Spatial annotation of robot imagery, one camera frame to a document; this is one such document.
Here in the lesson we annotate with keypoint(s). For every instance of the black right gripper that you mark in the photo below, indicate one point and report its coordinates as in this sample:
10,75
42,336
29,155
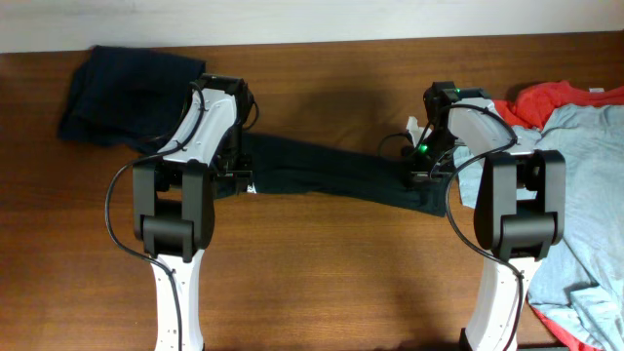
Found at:
417,174

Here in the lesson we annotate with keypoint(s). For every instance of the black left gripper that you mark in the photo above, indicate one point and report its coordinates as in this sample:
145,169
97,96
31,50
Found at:
239,174

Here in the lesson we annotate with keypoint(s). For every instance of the dark green t-shirt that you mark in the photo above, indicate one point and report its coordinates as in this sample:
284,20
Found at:
286,166

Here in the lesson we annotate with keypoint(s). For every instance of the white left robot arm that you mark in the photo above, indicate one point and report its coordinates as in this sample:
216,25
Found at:
174,199

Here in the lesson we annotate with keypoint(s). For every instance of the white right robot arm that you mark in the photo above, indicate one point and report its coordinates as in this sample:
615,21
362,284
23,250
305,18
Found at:
520,209

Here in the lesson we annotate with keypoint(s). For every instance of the folded navy blue garment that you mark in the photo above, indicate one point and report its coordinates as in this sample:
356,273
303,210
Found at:
128,96

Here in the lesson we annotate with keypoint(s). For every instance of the red garment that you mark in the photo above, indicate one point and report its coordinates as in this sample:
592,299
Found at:
534,105

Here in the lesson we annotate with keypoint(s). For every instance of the light blue-grey t-shirt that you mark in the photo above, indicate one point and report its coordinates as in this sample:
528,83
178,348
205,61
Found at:
579,284

